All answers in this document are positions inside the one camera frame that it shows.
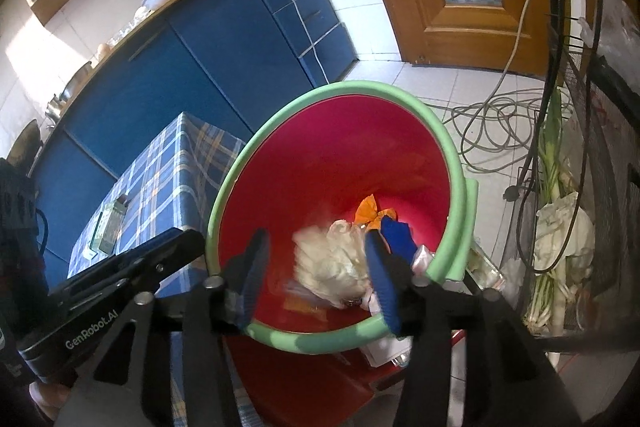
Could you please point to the bunch of leeks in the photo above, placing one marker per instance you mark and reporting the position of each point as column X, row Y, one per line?
column 550, row 187

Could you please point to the orange mesh bag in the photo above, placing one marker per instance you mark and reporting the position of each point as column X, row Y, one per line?
column 370, row 209

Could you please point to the clear plastic packaging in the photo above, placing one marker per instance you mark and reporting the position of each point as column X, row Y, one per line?
column 485, row 269

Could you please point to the person's left hand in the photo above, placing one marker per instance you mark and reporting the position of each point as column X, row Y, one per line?
column 47, row 399

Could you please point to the pale yellow mesh sponge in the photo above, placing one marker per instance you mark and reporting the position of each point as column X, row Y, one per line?
column 330, row 267

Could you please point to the green tissue box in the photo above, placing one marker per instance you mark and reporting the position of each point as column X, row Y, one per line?
column 112, row 224

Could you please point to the orange textured cloth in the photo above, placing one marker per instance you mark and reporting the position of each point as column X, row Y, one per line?
column 302, row 304

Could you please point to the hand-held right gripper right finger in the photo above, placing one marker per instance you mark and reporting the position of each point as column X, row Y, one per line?
column 382, row 287

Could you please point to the red bin with green rim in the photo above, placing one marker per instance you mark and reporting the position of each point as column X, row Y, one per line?
column 345, row 157

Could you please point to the blue plaid tablecloth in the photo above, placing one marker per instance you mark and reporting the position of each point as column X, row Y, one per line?
column 170, row 172

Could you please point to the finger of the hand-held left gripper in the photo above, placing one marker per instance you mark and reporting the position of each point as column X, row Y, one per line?
column 150, row 254

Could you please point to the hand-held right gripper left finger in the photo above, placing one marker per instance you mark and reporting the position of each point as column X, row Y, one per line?
column 252, row 282

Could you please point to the blue kitchen cabinet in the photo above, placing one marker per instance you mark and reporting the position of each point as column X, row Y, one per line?
column 165, row 77

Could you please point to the dark wok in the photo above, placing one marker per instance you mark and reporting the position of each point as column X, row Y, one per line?
column 22, row 144

